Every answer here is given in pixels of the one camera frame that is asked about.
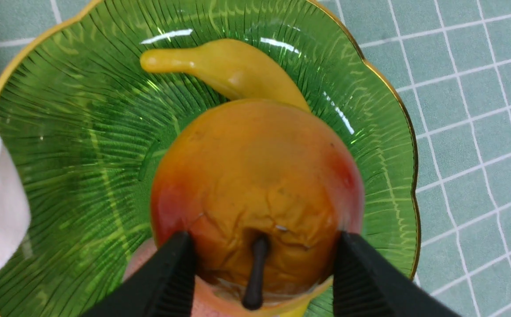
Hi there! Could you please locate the orange yellow pear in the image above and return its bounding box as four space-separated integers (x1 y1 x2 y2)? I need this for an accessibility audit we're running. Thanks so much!
150 99 365 317

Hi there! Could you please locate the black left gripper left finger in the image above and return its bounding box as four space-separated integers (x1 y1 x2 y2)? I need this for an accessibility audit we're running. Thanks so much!
82 232 197 317

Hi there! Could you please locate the yellow banana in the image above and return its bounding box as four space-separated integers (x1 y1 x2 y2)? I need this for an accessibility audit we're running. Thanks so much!
140 39 310 113

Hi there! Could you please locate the green glass plate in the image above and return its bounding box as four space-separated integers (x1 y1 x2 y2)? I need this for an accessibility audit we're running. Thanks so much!
0 0 421 317

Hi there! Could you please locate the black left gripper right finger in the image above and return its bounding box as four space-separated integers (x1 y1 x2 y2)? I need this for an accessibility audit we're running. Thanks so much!
332 232 458 317

